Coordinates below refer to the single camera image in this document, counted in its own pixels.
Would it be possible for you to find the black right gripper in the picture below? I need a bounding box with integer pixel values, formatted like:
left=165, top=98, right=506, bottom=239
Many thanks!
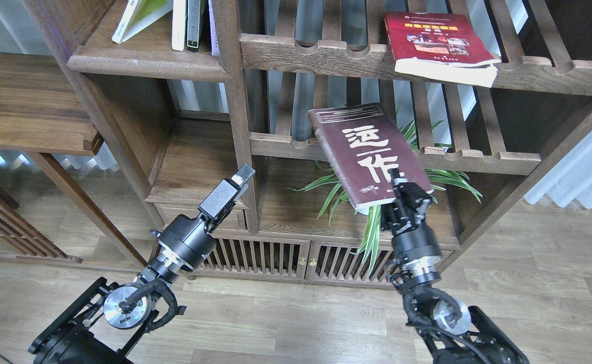
left=381, top=169, right=442, bottom=274

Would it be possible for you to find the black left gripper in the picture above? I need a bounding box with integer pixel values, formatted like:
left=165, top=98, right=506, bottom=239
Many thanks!
left=150, top=164, right=256, bottom=271

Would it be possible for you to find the dark maroon book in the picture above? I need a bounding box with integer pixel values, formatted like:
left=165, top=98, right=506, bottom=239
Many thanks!
left=307, top=103, right=434, bottom=209

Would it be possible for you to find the yellow green book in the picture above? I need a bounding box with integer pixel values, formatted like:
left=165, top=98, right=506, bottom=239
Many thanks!
left=111, top=1, right=173, bottom=44

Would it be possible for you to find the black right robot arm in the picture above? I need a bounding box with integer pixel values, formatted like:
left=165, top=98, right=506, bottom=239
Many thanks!
left=382, top=169, right=528, bottom=363

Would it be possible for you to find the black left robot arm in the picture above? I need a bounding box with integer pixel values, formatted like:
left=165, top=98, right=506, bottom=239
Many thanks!
left=28, top=164, right=255, bottom=363

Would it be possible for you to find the spider plant in white pot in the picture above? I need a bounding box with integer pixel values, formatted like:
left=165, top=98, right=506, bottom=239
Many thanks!
left=300, top=122, right=481, bottom=274

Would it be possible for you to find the dark wooden bookshelf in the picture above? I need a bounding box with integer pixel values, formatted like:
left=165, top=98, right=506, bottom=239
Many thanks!
left=24, top=1, right=592, bottom=288

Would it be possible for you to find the red book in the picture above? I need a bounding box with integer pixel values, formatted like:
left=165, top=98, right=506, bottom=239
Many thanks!
left=384, top=12, right=500, bottom=88

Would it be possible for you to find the white curtain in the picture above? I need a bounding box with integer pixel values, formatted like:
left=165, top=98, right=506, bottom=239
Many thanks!
left=524, top=131, right=592, bottom=209

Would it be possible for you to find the white upright book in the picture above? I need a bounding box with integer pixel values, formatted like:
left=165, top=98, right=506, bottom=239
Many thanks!
left=171, top=0, right=188, bottom=52

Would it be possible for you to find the slatted wooden rack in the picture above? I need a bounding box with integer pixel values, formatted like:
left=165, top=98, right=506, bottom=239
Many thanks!
left=0, top=187, right=83, bottom=265

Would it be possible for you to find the wooden side table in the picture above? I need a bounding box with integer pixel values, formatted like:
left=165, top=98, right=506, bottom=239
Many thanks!
left=0, top=53, right=146, bottom=269

